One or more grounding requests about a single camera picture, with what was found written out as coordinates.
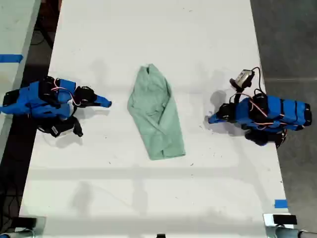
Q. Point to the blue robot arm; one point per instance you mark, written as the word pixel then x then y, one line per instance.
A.
pixel 277 111
pixel 37 101

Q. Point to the long blue tape strip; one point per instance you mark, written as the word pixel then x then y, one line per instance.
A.
pixel 10 58

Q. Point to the grey black camera box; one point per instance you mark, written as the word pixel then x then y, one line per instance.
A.
pixel 244 77

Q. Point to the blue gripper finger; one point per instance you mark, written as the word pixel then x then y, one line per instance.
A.
pixel 104 105
pixel 216 114
pixel 215 119
pixel 102 100

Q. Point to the grey metal pipe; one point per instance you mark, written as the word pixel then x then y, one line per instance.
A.
pixel 17 234
pixel 282 233

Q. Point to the neighbouring white table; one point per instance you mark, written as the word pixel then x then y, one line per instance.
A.
pixel 15 29

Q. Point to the small blue tape piece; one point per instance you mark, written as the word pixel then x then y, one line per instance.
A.
pixel 281 203

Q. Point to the small black box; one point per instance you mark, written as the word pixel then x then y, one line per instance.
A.
pixel 284 219
pixel 23 222

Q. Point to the pale green T-shirt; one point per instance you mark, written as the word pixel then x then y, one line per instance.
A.
pixel 153 111

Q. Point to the short black camera stalk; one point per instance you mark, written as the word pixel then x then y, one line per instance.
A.
pixel 75 126
pixel 236 93

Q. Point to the white mounting plate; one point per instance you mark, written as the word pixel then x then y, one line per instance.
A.
pixel 267 220

